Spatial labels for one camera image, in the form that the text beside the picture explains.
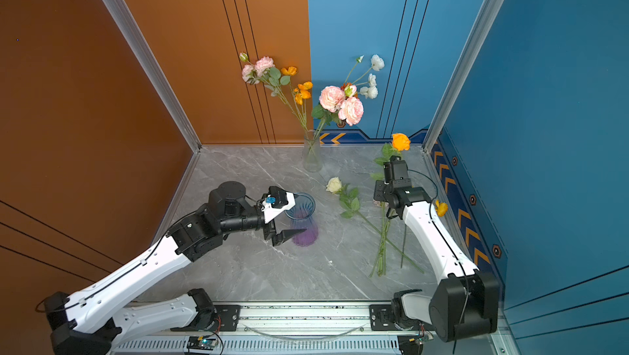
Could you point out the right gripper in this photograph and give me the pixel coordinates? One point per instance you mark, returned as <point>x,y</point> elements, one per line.
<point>378,190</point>

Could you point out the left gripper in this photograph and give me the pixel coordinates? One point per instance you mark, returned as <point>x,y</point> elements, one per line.
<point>280,237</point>

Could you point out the purple glass vase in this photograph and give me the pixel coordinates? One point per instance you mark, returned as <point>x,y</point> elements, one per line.
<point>302,218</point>

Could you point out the orange ranunculus stem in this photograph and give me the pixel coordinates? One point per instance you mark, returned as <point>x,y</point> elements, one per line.
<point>394,149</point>

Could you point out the yellow flower stem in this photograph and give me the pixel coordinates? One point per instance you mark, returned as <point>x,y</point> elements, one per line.
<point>441,207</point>

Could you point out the clear glass vase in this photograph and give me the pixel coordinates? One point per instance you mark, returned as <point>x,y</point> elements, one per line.
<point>311,156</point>

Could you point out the pale pink rose stem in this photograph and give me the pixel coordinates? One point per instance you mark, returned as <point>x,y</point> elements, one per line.
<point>338,105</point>

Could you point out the orange poppy stem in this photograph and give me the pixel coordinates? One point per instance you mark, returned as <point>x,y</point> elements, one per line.
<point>296,97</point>

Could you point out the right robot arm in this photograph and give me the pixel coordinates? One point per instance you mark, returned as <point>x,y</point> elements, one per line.
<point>466,301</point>

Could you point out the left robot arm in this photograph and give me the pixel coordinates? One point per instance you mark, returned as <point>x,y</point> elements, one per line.
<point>100,317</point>

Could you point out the small circuit board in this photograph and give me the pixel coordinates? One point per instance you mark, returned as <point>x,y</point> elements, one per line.
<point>203,344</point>

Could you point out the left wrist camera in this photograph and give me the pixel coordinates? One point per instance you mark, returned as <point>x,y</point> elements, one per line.
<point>270,202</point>

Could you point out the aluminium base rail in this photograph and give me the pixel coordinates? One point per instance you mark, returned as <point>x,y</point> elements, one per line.
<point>320,327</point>

